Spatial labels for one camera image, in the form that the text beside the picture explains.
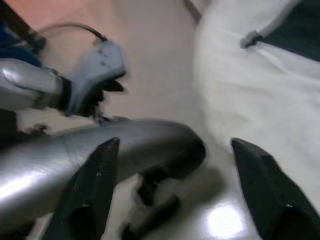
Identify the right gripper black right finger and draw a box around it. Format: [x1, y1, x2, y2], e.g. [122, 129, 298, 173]
[229, 137, 320, 240]

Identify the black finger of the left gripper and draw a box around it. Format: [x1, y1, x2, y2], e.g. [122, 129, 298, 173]
[103, 79, 125, 93]

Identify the blue plastic bucket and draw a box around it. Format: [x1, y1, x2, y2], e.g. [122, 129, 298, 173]
[0, 14, 42, 68]

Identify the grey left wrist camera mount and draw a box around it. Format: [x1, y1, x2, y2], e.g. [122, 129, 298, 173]
[65, 40, 127, 118]

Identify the mattress with cream sheet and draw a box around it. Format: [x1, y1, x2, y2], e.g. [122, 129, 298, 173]
[191, 0, 320, 181]

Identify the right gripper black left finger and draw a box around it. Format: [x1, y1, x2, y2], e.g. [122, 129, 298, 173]
[41, 136, 121, 240]

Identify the teal bed base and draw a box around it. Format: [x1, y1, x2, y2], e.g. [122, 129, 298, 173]
[259, 0, 320, 62]

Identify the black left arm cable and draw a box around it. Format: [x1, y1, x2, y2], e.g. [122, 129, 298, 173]
[37, 21, 109, 43]

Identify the silver robot right leg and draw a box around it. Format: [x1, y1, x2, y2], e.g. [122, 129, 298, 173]
[0, 119, 207, 240]

